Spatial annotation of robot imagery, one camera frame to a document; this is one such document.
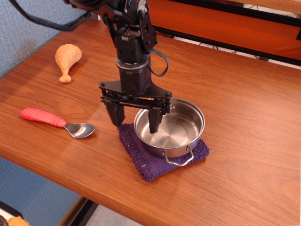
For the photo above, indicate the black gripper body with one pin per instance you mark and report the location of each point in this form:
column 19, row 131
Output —
column 135, row 88

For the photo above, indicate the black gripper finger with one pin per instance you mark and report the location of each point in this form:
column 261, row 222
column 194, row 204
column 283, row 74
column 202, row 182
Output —
column 116, row 112
column 155, row 118

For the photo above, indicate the small stainless steel pot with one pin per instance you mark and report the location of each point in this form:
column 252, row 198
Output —
column 178, row 133

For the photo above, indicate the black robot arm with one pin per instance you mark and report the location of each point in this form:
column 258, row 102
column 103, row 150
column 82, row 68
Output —
column 134, row 38

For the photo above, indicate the purple terry cloth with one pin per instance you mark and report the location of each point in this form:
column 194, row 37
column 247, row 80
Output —
column 148, row 165

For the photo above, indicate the toy chicken drumstick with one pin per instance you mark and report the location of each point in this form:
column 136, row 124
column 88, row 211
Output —
column 66, row 56

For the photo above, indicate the orange toy at corner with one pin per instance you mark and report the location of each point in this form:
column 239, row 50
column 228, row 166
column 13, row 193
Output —
column 17, row 221

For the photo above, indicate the red handled metal spoon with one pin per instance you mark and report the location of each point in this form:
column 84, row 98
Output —
column 76, row 130

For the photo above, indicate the orange panel with black frame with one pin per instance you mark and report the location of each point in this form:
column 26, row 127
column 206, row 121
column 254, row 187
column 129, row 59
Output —
column 250, row 26

